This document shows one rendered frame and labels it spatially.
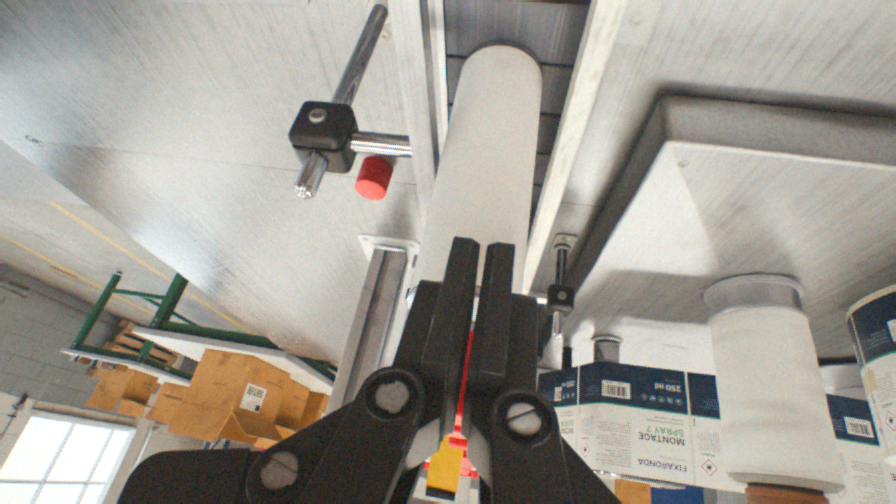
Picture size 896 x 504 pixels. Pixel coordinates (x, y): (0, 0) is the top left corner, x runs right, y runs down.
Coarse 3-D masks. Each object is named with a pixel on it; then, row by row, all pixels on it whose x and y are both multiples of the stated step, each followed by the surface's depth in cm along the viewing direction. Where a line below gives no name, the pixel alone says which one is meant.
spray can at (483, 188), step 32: (480, 64) 24; (512, 64) 23; (480, 96) 22; (512, 96) 22; (448, 128) 23; (480, 128) 21; (512, 128) 21; (448, 160) 21; (480, 160) 20; (512, 160) 20; (448, 192) 20; (480, 192) 19; (512, 192) 20; (448, 224) 19; (480, 224) 18; (512, 224) 19; (448, 256) 18; (480, 256) 17; (512, 288) 18
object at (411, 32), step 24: (408, 0) 15; (408, 24) 15; (408, 48) 16; (408, 72) 17; (432, 72) 19; (408, 96) 18; (432, 96) 19; (408, 120) 20; (432, 120) 20; (432, 144) 21; (432, 168) 23; (432, 192) 24
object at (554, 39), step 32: (448, 0) 23; (480, 0) 22; (512, 0) 22; (544, 0) 22; (576, 0) 22; (448, 32) 24; (480, 32) 24; (512, 32) 24; (544, 32) 23; (576, 32) 23; (448, 64) 26; (544, 64) 25; (448, 96) 29; (544, 96) 27; (544, 128) 29; (544, 160) 32
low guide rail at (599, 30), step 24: (600, 0) 18; (624, 0) 18; (600, 24) 19; (600, 48) 20; (576, 72) 22; (600, 72) 21; (576, 96) 23; (576, 120) 24; (576, 144) 26; (552, 168) 28; (552, 192) 30; (552, 216) 33; (528, 240) 40; (528, 264) 40; (528, 288) 45
